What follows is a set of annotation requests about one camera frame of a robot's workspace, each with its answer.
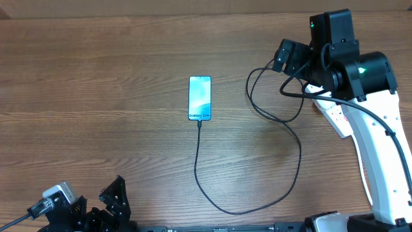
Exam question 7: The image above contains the white power strip cord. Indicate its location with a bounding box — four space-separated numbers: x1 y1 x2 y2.
357 151 374 206

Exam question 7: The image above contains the Samsung Galaxy smartphone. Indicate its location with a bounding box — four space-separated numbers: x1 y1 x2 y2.
188 76 212 121

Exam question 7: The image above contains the black USB charging cable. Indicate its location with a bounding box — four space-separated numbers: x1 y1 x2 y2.
193 59 308 216

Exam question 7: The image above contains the white power strip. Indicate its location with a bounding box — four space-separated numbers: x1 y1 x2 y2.
312 99 353 139

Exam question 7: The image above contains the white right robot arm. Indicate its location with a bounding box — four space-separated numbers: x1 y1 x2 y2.
273 9 411 231

